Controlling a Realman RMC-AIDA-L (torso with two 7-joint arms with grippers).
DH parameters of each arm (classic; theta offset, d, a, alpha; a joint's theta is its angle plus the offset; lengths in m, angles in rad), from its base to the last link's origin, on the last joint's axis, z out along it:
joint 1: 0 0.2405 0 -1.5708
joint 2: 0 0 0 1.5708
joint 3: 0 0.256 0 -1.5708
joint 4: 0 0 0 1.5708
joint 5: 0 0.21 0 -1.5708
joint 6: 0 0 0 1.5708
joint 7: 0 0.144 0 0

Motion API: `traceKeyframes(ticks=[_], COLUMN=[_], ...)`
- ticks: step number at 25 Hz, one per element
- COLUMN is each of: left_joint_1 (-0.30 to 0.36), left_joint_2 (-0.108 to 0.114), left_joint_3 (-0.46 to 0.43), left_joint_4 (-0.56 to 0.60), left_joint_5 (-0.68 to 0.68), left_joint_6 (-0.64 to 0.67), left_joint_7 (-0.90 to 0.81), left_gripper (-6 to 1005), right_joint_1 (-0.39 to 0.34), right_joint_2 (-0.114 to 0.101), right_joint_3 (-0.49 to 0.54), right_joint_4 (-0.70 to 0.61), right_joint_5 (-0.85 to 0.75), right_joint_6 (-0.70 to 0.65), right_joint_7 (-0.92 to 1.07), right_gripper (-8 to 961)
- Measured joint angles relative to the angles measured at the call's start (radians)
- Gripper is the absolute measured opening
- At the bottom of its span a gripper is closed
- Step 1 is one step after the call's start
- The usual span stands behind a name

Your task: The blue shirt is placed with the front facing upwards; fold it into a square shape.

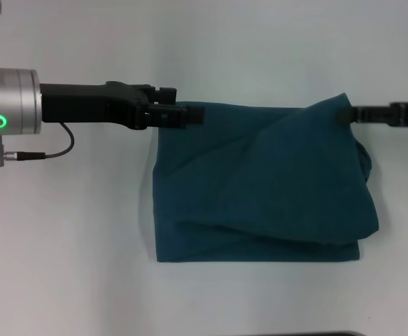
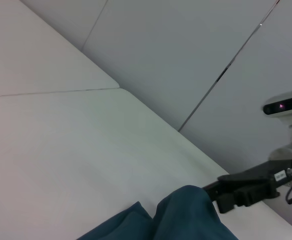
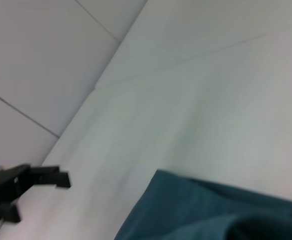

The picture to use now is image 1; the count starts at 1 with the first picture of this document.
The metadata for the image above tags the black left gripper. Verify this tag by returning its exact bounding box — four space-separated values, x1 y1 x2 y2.
39 80 205 132

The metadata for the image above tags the teal T-shirt with FREE print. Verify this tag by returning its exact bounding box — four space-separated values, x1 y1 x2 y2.
153 92 381 263

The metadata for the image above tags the left arm cable with connectors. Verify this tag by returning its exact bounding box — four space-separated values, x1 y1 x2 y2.
0 122 76 168

